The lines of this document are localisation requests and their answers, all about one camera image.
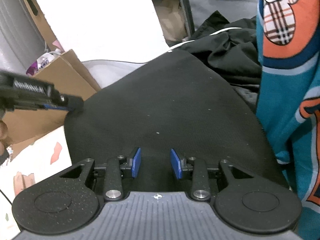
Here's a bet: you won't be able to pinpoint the grey fabric storage bag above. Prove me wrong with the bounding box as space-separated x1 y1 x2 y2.
177 0 263 37

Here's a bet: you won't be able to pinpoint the black jacket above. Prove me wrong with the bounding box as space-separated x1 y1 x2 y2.
178 11 262 112

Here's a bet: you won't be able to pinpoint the teal printed garment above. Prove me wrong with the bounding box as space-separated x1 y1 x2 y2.
256 0 319 239

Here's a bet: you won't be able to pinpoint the person's left hand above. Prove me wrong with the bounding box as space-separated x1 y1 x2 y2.
0 120 9 165

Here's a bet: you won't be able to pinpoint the black bear-pattern shorts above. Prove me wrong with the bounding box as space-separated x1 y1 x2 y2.
65 50 287 192

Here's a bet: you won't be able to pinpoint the brown cardboard box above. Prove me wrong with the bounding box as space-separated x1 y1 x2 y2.
2 0 102 156

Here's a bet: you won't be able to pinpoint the cream bear print duvet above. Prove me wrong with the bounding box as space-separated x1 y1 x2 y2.
1 126 72 239

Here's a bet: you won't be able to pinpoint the white cable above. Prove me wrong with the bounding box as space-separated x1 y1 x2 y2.
167 26 245 53

